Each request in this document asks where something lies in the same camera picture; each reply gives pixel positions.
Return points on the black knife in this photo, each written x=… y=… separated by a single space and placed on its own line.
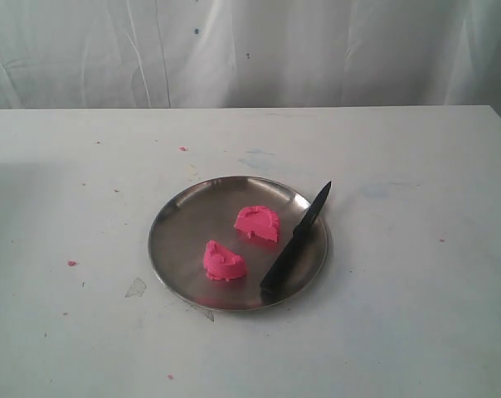
x=283 y=266

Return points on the round stainless steel plate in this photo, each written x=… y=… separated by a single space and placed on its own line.
x=207 y=211

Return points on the white backdrop curtain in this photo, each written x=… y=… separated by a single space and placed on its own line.
x=213 y=54

